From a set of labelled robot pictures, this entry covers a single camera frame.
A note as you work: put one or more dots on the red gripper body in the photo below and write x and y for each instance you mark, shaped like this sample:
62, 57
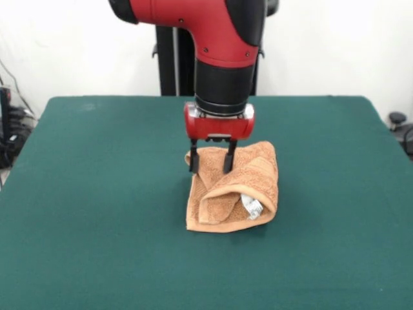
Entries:
219, 127

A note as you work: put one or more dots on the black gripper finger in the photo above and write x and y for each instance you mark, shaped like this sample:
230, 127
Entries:
228, 163
194, 161

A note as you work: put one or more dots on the tan terry washcloth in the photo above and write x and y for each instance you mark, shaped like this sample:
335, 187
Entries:
251, 174

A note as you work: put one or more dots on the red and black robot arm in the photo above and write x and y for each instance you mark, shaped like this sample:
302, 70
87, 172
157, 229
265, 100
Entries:
222, 38

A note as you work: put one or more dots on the dark green table cloth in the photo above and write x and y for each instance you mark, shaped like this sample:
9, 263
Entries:
96, 193

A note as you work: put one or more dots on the black office chair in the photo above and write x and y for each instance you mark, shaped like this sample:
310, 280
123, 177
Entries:
397, 117

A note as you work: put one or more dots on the black electrical equipment pile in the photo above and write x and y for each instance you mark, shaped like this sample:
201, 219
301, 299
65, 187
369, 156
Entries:
9, 145

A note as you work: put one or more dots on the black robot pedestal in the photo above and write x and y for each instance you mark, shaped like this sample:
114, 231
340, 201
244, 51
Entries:
167, 64

